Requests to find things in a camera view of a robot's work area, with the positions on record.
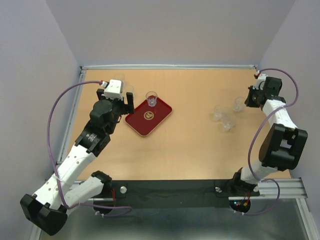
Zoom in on clear faceted glass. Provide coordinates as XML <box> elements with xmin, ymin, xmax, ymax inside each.
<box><xmin>145</xmin><ymin>91</ymin><xmax>158</xmax><ymax>108</ymax></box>
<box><xmin>232</xmin><ymin>96</ymin><xmax>246</xmax><ymax>112</ymax></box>

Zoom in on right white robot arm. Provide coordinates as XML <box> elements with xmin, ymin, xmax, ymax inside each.
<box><xmin>230</xmin><ymin>74</ymin><xmax>308</xmax><ymax>195</ymax></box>

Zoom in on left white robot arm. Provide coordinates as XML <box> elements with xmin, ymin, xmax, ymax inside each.
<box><xmin>20</xmin><ymin>89</ymin><xmax>135</xmax><ymax>236</ymax></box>

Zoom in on red rectangular serving tray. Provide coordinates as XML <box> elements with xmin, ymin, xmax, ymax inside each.
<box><xmin>125</xmin><ymin>96</ymin><xmax>173</xmax><ymax>137</ymax></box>

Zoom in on clear glass left middle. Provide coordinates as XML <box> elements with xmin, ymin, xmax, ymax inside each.
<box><xmin>123</xmin><ymin>84</ymin><xmax>135</xmax><ymax>96</ymax></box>

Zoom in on clear glass back left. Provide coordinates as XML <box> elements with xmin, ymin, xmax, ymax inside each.
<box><xmin>113</xmin><ymin>73</ymin><xmax>126</xmax><ymax>83</ymax></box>

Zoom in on clear glass right lower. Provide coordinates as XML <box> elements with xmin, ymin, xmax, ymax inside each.
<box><xmin>221</xmin><ymin>115</ymin><xmax>235</xmax><ymax>132</ymax></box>

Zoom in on clear glass right upper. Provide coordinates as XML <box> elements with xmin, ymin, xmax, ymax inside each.
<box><xmin>213</xmin><ymin>105</ymin><xmax>227</xmax><ymax>121</ymax></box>

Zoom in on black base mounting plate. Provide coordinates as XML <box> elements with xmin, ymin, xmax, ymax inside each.
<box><xmin>89</xmin><ymin>178</ymin><xmax>261</xmax><ymax>209</ymax></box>

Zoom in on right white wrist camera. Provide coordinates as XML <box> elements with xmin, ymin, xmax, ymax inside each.
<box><xmin>252</xmin><ymin>70</ymin><xmax>268</xmax><ymax>90</ymax></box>

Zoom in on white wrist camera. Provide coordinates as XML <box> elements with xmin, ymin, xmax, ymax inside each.
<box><xmin>100</xmin><ymin>79</ymin><xmax>124</xmax><ymax>100</ymax></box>
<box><xmin>252</xmin><ymin>70</ymin><xmax>268</xmax><ymax>90</ymax></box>

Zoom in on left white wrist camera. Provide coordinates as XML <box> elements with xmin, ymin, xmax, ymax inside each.
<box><xmin>100</xmin><ymin>79</ymin><xmax>124</xmax><ymax>100</ymax></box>

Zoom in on aluminium table frame rail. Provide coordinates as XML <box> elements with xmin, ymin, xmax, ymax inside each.
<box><xmin>80</xmin><ymin>64</ymin><xmax>256</xmax><ymax>70</ymax></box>

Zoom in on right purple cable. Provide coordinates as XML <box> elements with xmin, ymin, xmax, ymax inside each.
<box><xmin>234</xmin><ymin>68</ymin><xmax>300</xmax><ymax>216</ymax></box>

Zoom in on purple cable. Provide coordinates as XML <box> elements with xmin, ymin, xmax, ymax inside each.
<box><xmin>47</xmin><ymin>79</ymin><xmax>133</xmax><ymax>218</ymax></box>
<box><xmin>234</xmin><ymin>68</ymin><xmax>300</xmax><ymax>216</ymax></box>

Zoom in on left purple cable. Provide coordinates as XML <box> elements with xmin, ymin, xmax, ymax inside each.
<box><xmin>47</xmin><ymin>79</ymin><xmax>133</xmax><ymax>218</ymax></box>

